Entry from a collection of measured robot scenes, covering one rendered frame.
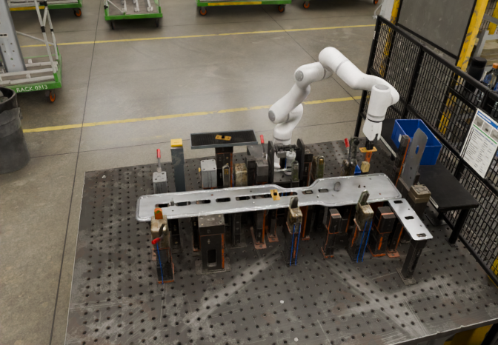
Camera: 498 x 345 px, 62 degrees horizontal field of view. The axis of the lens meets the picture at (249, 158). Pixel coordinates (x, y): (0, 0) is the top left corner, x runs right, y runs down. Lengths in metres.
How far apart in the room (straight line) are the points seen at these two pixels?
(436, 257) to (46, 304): 2.45
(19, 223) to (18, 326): 1.00
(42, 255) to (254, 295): 1.91
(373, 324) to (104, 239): 1.46
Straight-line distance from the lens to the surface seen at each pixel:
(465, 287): 2.42
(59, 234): 3.63
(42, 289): 3.29
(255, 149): 2.86
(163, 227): 1.96
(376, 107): 2.01
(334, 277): 2.23
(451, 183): 2.48
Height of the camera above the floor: 2.39
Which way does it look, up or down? 35 degrees down
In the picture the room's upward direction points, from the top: 2 degrees clockwise
